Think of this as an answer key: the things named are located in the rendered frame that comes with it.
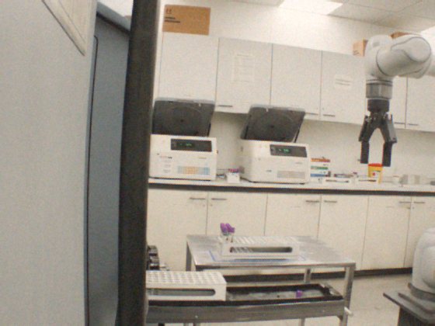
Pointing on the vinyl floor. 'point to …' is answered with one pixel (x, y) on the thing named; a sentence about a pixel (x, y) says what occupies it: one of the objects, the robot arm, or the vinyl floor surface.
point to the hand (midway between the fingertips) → (374, 161)
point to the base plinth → (315, 275)
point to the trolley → (325, 254)
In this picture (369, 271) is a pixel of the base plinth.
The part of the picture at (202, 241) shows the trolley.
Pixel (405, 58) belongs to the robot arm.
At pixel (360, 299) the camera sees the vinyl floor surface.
